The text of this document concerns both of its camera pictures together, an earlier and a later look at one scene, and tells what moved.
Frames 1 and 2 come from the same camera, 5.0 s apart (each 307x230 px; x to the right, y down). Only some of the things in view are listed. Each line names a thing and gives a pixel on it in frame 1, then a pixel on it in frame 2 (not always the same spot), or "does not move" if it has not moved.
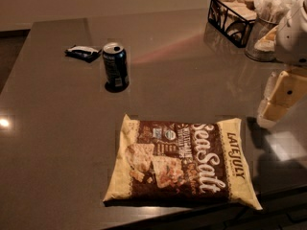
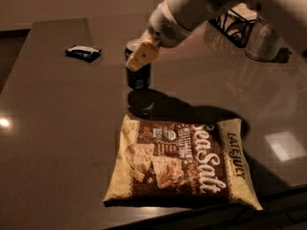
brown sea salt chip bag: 180,160 does not move
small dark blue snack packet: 83,53 does not move
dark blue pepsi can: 115,67 → 140,79
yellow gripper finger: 284,88 → 163,30
